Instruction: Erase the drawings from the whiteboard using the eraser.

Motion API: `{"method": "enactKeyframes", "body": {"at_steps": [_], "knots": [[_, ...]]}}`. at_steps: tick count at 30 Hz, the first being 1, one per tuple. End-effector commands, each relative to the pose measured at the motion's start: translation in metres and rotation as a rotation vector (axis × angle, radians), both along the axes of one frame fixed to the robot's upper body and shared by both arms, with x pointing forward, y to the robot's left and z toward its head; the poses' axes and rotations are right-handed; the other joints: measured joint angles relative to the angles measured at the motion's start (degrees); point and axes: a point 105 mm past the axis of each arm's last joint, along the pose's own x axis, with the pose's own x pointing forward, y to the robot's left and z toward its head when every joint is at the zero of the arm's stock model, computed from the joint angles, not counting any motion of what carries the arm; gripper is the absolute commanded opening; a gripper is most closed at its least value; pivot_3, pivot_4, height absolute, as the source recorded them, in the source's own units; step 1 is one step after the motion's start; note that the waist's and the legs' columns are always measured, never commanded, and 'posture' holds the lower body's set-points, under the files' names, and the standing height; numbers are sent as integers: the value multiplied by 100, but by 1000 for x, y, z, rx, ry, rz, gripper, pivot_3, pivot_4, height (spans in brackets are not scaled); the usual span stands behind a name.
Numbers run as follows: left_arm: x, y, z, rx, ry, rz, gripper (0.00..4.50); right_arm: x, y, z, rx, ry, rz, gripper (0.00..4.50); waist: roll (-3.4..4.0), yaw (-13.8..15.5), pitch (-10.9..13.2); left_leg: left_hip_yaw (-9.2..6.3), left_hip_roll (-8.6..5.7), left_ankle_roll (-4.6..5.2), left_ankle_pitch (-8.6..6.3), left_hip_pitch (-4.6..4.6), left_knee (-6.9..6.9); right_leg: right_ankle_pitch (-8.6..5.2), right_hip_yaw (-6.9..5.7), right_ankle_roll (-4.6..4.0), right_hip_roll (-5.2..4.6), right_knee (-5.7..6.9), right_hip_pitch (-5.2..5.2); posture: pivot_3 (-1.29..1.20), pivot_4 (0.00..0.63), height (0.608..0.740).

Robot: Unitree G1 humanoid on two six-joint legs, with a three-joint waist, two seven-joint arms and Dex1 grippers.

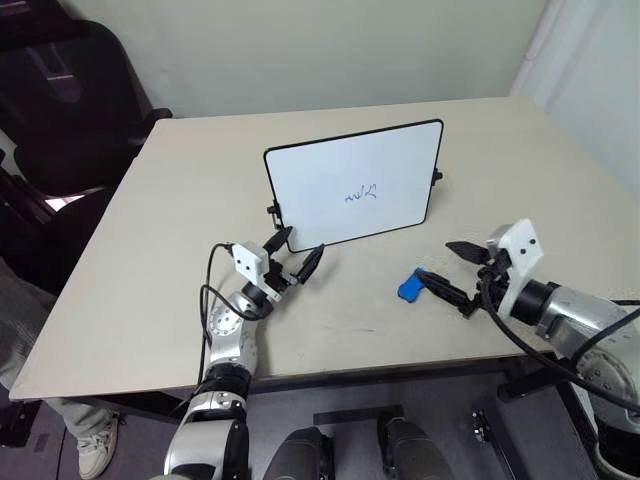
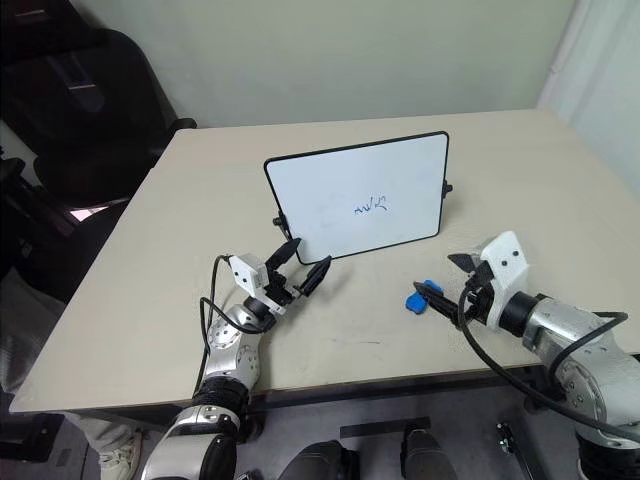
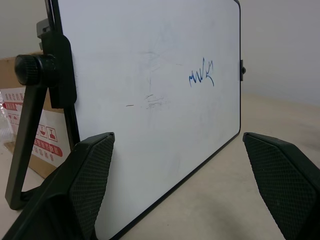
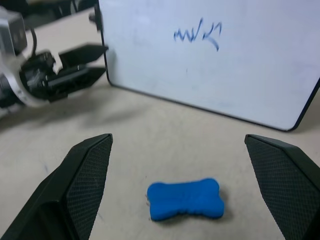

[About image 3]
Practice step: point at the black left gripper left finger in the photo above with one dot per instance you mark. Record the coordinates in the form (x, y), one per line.
(82, 190)

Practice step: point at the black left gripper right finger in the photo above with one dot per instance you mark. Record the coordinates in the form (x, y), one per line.
(282, 180)

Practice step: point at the brown cardboard box with red print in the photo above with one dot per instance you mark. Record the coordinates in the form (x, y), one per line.
(37, 130)

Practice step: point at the clear plastic wrap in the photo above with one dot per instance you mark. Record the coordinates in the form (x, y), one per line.
(6, 122)

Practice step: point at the grey plastic clamp block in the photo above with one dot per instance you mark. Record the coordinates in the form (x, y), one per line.
(43, 31)

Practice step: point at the white whiteboard with black frame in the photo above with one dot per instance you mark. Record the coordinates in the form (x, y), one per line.
(155, 75)

